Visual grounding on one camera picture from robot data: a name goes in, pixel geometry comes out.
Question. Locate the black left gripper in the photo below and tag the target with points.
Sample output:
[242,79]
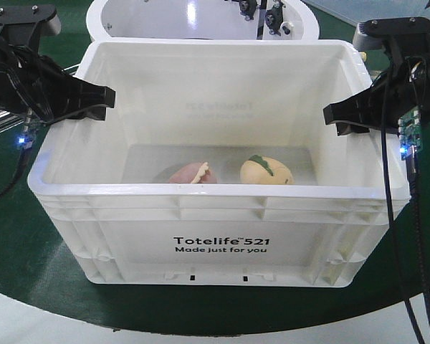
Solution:
[30,80]

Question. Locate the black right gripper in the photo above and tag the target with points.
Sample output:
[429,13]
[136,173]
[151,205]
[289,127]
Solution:
[411,89]

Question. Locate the yellow plush leaf toy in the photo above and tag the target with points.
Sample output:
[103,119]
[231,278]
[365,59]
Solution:
[264,170]

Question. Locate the pink plush egg toy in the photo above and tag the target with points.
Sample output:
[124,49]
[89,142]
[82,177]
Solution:
[196,172]

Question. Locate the white plastic tote box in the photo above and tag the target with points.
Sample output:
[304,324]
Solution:
[104,184]

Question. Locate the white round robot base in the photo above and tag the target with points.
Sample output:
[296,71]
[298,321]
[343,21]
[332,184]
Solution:
[222,20]

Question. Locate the green circuit board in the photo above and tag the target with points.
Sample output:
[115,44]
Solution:
[410,133]

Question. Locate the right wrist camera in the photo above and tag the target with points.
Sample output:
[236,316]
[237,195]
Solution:
[405,36]

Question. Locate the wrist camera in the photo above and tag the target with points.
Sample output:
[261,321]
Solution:
[405,36]
[24,25]

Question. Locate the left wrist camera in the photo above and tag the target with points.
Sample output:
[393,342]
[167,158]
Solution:
[24,25]

